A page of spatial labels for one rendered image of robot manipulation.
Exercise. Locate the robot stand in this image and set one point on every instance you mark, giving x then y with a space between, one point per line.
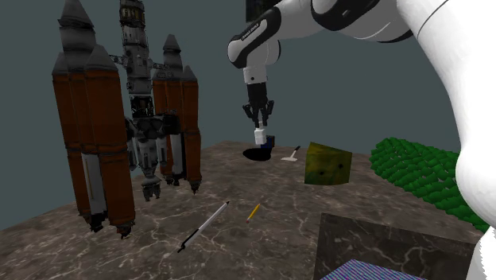
387 240

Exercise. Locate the small white bottle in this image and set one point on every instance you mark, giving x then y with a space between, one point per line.
260 136

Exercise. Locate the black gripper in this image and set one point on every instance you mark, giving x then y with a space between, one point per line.
256 93

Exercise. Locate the yellow pencil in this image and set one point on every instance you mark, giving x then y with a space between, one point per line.
253 212

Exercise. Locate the orange and grey rocket model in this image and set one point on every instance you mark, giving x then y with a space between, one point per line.
97 135

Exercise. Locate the dark blue small box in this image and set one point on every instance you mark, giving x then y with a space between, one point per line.
270 141

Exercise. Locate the blue purple striped block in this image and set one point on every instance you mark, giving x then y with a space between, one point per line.
368 272

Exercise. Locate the green knobbly corn cob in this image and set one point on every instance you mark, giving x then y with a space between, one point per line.
414 170

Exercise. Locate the yellow green cube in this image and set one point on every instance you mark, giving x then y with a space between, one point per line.
327 164

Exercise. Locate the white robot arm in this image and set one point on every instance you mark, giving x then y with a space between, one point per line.
445 38

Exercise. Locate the white and black pen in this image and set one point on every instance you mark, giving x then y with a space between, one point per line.
203 227

